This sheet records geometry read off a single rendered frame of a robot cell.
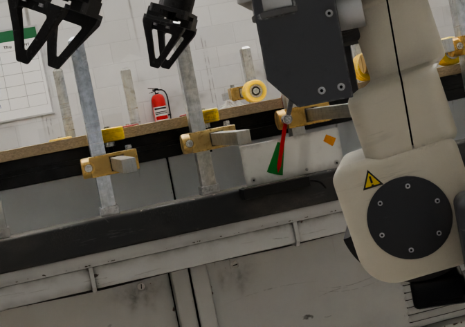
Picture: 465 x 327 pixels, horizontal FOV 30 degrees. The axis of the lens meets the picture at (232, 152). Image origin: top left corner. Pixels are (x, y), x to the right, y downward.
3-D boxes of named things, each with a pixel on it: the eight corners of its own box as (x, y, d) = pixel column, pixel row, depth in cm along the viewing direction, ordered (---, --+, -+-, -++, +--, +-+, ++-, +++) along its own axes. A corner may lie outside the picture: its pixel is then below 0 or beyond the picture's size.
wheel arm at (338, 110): (365, 118, 188) (361, 99, 188) (350, 121, 187) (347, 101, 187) (305, 123, 231) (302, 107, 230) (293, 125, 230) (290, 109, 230)
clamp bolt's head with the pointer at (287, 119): (284, 173, 215) (293, 115, 215) (275, 172, 214) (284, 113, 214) (282, 173, 216) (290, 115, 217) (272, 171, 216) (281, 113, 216)
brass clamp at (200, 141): (239, 144, 213) (235, 124, 213) (185, 155, 211) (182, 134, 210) (233, 144, 219) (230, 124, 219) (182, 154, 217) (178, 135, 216)
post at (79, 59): (121, 231, 209) (81, 34, 206) (106, 234, 208) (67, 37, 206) (120, 230, 212) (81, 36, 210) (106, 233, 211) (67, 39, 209)
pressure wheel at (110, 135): (137, 166, 222) (128, 122, 221) (118, 171, 215) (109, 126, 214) (112, 171, 226) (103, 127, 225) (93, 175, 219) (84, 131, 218)
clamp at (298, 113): (332, 119, 219) (329, 100, 219) (281, 130, 216) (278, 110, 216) (325, 120, 225) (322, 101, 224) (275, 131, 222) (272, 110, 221)
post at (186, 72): (221, 211, 214) (184, 19, 211) (207, 213, 213) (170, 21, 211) (219, 209, 217) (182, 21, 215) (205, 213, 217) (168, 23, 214)
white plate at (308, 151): (344, 165, 220) (338, 126, 219) (247, 187, 214) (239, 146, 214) (344, 165, 220) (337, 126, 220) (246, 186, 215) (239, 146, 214)
